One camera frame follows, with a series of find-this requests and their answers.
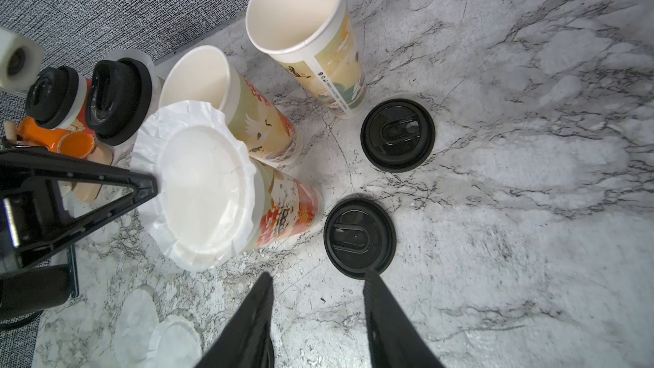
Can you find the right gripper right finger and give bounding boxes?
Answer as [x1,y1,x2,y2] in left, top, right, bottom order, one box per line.
[364,270,444,368]

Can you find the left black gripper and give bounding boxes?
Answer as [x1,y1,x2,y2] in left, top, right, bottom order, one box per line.
[1,148,158,279]

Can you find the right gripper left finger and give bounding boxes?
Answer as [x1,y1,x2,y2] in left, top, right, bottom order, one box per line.
[195,272,275,367]

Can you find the cream paper cup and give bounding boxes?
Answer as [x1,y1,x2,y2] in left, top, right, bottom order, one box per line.
[246,160,324,250]
[245,0,365,119]
[159,45,304,165]

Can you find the red white paper cup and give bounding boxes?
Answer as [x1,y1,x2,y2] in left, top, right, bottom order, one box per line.
[146,69,164,118]

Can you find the wooden mug tree stand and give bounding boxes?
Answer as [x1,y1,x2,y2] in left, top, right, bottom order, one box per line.
[1,121,113,202]

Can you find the orange mug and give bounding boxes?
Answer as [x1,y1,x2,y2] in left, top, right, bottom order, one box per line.
[18,118,95,158]

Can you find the black mug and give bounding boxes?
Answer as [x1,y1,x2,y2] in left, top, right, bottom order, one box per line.
[1,265,72,332]

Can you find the black cup lid back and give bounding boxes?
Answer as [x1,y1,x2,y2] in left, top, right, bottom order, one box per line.
[360,99,436,173]

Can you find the silver fork green handle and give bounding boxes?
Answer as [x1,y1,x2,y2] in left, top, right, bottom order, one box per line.
[66,245,80,299]

